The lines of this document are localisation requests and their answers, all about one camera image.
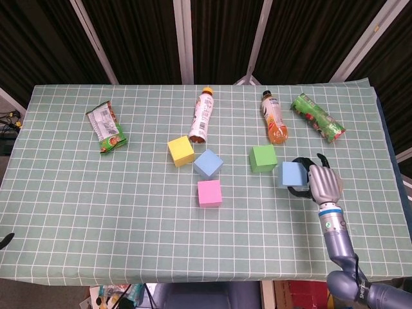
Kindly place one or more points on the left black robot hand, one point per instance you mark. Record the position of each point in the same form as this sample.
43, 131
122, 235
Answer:
6, 240

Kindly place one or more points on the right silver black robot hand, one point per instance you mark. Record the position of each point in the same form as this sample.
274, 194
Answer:
325, 185

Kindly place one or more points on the light blue foam cube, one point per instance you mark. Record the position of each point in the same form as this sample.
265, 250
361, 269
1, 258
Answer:
292, 174
208, 163

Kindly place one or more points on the pink foam cube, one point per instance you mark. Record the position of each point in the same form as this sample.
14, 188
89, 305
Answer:
210, 193

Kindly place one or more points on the yellow foam cube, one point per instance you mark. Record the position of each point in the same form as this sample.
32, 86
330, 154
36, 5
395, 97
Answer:
181, 151

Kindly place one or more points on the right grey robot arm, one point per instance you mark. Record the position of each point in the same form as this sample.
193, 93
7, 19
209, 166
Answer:
338, 244

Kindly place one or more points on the green chip bag red print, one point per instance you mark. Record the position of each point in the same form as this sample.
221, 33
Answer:
317, 119

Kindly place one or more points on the green foam cube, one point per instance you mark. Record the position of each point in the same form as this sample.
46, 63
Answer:
263, 158

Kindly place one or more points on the orange juice bottle black cap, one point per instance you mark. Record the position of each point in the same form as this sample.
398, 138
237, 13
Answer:
275, 122

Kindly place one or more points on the green checked tablecloth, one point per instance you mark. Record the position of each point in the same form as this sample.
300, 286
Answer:
96, 209

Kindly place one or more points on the red cardboard box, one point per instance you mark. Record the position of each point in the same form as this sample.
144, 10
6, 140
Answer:
299, 294

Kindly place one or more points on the colourful packaging clutter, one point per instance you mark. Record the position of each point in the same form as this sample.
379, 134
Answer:
109, 294

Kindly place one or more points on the white stand base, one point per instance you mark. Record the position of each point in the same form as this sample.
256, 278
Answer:
247, 78

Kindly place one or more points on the white bottle yellow cap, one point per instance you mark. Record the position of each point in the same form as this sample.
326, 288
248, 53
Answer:
202, 116

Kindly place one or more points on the green snack bag white label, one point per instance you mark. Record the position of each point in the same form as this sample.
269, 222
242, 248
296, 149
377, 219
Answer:
106, 128

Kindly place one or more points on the dark brown curtain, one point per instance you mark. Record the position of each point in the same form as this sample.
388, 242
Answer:
141, 38

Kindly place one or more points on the white frame post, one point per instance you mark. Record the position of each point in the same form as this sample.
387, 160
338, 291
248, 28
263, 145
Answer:
183, 42
360, 42
95, 42
261, 35

